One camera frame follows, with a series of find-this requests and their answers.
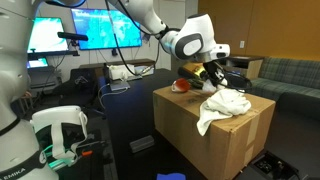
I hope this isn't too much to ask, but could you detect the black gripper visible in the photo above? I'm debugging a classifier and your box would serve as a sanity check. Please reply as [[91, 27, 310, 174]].
[[204, 61, 228, 89]]

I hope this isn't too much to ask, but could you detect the white towel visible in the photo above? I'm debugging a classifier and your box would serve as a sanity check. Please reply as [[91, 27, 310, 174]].
[[197, 89, 251, 136]]

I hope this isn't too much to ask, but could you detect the red white toy vegetable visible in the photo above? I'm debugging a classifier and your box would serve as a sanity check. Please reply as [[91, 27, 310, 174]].
[[171, 78, 190, 93]]

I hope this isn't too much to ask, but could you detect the grey black eraser block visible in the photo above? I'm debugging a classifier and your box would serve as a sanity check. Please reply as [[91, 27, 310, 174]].
[[129, 135, 154, 153]]

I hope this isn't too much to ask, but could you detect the blue sponge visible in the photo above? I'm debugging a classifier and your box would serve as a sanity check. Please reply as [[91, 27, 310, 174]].
[[156, 173, 186, 180]]

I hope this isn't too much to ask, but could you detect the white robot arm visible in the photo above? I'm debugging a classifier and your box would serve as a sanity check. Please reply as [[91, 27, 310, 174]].
[[105, 0, 230, 89]]

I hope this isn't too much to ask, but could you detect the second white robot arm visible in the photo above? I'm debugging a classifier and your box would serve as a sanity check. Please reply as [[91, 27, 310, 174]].
[[0, 0, 59, 180]]

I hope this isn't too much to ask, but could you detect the green toy cucumber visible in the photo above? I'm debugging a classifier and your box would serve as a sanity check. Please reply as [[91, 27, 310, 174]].
[[188, 79, 203, 89]]

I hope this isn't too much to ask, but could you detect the brown cardboard box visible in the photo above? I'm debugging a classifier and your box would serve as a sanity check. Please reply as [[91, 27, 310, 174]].
[[153, 86, 275, 180]]

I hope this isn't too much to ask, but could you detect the white tissue box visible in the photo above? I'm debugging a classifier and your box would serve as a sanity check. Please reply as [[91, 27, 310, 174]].
[[109, 64, 135, 80]]

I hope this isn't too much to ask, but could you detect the green plaid sofa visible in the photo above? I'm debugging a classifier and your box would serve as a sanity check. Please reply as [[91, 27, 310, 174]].
[[249, 57, 320, 119]]

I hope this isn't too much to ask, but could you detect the black office chair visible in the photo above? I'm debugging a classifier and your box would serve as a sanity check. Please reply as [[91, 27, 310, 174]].
[[53, 68, 97, 107]]

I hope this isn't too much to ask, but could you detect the white vr headset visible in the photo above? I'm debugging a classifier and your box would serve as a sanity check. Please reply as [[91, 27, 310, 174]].
[[31, 105, 88, 161]]

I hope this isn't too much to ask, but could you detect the right wall monitor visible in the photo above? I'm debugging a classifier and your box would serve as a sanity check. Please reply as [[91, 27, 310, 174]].
[[71, 9, 142, 50]]

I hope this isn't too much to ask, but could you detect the wall monitor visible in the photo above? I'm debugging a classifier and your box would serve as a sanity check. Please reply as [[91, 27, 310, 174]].
[[27, 17, 68, 53], [71, 9, 142, 50]]

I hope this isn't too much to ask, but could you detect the left wall monitor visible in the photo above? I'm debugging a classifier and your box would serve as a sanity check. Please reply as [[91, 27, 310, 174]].
[[27, 17, 68, 53]]

